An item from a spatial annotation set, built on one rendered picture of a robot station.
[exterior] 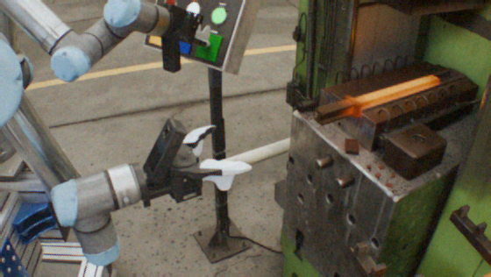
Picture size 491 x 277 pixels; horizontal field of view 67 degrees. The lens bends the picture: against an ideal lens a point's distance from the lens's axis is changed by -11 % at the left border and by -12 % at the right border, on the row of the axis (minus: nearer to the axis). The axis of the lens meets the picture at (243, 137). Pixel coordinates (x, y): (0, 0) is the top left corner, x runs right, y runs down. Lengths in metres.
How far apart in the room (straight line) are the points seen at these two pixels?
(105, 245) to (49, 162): 0.18
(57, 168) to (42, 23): 0.31
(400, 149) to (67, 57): 0.71
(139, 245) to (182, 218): 0.26
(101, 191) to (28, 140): 0.16
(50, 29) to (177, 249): 1.28
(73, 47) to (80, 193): 0.32
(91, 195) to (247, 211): 1.43
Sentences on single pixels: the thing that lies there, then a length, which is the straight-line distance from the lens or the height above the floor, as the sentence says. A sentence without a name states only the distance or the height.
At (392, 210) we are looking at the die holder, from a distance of 0.88.
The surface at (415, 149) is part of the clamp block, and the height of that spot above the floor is 0.98.
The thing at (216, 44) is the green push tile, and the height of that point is 1.02.
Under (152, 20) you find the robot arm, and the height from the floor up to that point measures 1.16.
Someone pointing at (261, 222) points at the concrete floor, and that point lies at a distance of 2.02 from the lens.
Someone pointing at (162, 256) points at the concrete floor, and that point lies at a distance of 1.91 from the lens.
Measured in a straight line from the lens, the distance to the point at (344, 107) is 0.92.
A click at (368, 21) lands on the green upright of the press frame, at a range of 1.17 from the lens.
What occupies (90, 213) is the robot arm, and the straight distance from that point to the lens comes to 0.73.
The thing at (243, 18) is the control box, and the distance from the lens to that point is 1.19.
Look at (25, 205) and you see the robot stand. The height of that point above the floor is 0.68.
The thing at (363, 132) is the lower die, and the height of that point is 0.95.
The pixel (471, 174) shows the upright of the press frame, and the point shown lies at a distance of 0.97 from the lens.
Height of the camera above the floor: 1.46
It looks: 35 degrees down
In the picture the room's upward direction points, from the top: straight up
